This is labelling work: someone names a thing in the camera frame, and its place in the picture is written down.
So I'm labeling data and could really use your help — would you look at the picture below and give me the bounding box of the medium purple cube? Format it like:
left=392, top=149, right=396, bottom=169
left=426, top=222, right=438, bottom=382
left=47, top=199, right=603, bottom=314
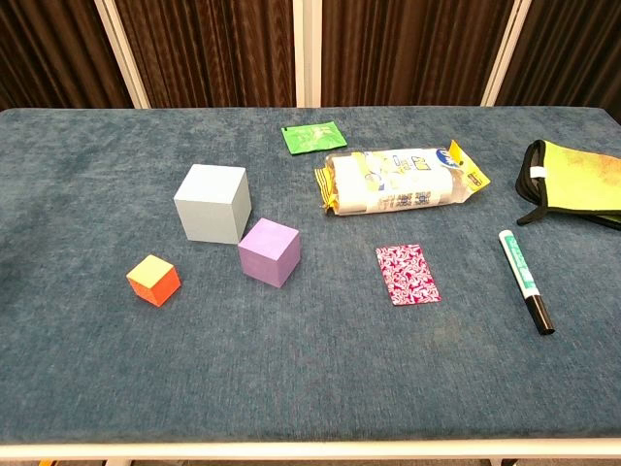
left=237, top=216, right=302, bottom=289

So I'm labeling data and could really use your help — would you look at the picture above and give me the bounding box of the small orange cube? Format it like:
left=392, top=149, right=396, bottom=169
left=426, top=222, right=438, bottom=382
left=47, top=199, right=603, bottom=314
left=125, top=253, right=182, bottom=308

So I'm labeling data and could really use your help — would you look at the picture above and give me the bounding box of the white yellow snack package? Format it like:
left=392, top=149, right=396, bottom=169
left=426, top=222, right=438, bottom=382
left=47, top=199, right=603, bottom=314
left=313, top=139, right=492, bottom=218

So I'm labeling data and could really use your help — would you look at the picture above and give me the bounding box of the green foil sachet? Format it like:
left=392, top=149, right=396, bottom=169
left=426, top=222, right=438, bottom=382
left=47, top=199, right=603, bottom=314
left=280, top=120, right=348, bottom=156

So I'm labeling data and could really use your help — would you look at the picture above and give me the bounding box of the large light blue cube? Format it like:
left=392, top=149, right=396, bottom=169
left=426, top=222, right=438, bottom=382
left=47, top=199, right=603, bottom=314
left=173, top=163, right=252, bottom=245

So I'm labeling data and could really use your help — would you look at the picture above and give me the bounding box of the red white patterned card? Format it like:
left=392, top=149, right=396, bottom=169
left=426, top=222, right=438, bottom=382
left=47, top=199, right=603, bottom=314
left=375, top=244, right=442, bottom=308

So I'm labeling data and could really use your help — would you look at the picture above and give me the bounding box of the blue fabric table cover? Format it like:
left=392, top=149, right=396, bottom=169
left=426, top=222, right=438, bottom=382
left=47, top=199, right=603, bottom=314
left=0, top=106, right=621, bottom=446

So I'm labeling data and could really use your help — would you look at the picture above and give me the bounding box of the brown curtain panel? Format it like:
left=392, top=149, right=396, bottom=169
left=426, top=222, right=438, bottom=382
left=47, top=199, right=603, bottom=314
left=114, top=0, right=298, bottom=109
left=321, top=0, right=514, bottom=108
left=0, top=0, right=136, bottom=112
left=495, top=0, right=621, bottom=122

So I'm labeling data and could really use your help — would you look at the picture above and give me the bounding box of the green white marker pen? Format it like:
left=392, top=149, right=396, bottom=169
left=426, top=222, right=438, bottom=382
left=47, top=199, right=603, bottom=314
left=498, top=229, right=556, bottom=336

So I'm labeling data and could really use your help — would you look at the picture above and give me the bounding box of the green black fabric pouch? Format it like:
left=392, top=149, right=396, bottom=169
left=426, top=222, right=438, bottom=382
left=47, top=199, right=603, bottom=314
left=515, top=139, right=621, bottom=232

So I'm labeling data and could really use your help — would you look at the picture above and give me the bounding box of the white partition post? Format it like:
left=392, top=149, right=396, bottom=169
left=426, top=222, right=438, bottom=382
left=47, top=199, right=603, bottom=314
left=292, top=0, right=324, bottom=109
left=94, top=0, right=152, bottom=110
left=479, top=0, right=534, bottom=108

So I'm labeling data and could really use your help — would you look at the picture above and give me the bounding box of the white table frame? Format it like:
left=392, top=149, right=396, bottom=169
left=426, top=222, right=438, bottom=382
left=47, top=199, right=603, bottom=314
left=0, top=439, right=621, bottom=466

